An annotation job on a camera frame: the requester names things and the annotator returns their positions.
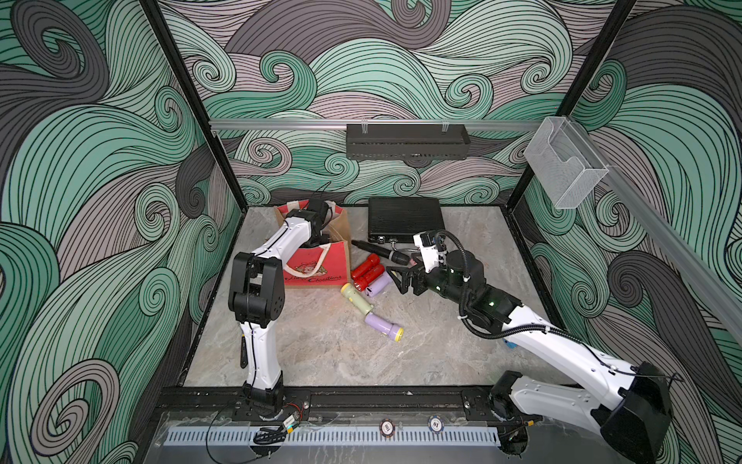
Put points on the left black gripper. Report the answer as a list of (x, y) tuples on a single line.
[(325, 240)]

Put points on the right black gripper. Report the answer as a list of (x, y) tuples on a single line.
[(419, 273)]

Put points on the red jute tote bag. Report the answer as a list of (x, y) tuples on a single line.
[(326, 265)]

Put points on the green flashlight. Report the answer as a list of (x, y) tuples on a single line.
[(350, 292)]

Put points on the purple flashlight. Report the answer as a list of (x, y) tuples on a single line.
[(381, 325), (378, 286)]

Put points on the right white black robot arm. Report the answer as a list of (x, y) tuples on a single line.
[(627, 404)]

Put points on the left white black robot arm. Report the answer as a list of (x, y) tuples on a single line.
[(257, 296)]

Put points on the black microphone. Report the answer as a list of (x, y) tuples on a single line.
[(390, 254)]

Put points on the red flashlight top upper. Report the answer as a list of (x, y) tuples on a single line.
[(370, 262)]

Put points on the red flashlight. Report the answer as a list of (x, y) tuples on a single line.
[(364, 281), (370, 262)]

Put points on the red flashlight top lower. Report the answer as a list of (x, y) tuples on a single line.
[(364, 281)]

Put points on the black hard case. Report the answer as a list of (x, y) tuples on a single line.
[(398, 219)]

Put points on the black tool on table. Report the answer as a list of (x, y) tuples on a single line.
[(244, 353)]

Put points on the black wall shelf tray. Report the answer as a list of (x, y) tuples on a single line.
[(397, 141)]

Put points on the clear plastic wall bin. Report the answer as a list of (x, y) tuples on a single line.
[(565, 161)]

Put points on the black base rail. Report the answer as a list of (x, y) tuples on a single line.
[(487, 403)]

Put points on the white slotted cable duct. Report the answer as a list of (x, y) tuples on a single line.
[(474, 436)]

